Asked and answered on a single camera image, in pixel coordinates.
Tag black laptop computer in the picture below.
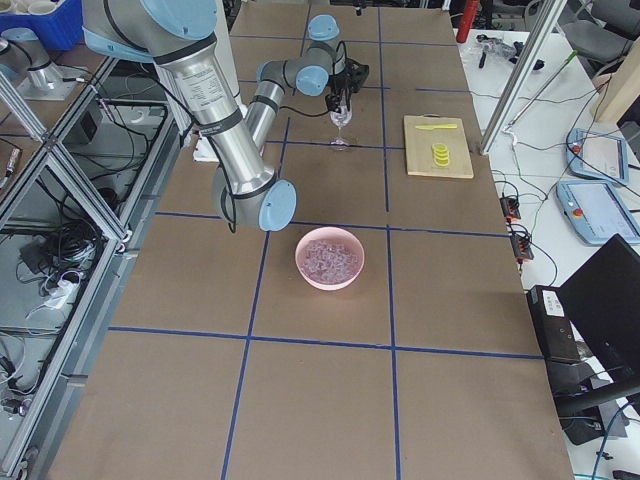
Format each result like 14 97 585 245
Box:
527 234 639 375

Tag clear wine glass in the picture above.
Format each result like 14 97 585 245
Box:
330 97 352 151

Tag orange black connector block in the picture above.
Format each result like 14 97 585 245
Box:
499 195 534 265

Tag blue storage bin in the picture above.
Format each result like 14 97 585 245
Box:
1 1 83 51

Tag lower teach pendant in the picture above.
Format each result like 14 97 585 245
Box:
556 180 639 246

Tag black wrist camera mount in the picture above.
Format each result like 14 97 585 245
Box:
342 58 370 94

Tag pink bowl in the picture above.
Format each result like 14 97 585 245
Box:
294 227 365 291

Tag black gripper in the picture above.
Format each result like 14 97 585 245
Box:
325 90 350 114

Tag long grabber stick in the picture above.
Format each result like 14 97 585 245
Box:
501 50 578 135

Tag yellow lemon slices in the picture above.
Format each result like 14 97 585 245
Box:
431 143 450 168

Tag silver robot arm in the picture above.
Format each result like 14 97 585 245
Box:
82 1 347 231

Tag clear ice cubes pile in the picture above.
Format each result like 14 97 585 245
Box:
302 240 360 284

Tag teach pendant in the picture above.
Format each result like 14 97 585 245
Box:
556 180 639 246
566 128 629 186

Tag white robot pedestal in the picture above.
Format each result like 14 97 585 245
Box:
193 0 247 162

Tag upper teach pendant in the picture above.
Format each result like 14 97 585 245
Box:
566 128 629 186

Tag yellow plastic knife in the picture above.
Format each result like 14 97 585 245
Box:
414 123 458 131

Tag red fire extinguisher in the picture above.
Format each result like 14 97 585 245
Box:
456 0 480 44

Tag wooden cutting board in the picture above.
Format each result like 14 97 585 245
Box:
403 115 474 180

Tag aluminium frame post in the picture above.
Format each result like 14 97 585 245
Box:
479 0 567 155

